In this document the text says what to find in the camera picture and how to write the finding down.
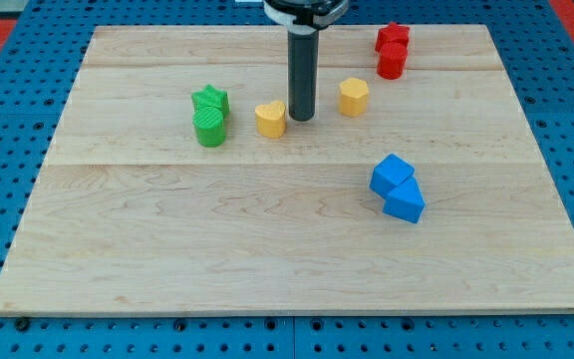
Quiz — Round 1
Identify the green circle block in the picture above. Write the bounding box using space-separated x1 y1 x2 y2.
192 107 226 148

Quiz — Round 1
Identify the yellow hexagon block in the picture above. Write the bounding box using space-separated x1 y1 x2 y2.
339 77 370 117

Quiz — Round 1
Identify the red circle block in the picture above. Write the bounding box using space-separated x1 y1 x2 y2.
377 42 408 80

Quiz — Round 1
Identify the yellow heart block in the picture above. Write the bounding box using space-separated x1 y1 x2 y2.
254 100 286 139

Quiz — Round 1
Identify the blue cube block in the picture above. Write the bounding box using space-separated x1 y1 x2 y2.
369 154 415 197

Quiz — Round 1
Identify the wooden board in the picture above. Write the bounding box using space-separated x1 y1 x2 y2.
0 25 574 317

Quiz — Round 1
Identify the green star block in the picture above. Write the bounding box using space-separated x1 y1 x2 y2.
191 84 230 118

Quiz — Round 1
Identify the blue triangle block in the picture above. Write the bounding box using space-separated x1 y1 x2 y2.
383 177 426 223

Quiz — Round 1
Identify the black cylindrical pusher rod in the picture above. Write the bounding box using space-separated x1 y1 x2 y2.
287 32 319 122

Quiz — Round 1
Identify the red star block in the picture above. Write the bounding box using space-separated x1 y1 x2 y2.
375 22 411 53

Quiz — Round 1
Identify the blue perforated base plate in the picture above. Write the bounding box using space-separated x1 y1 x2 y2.
0 0 574 358

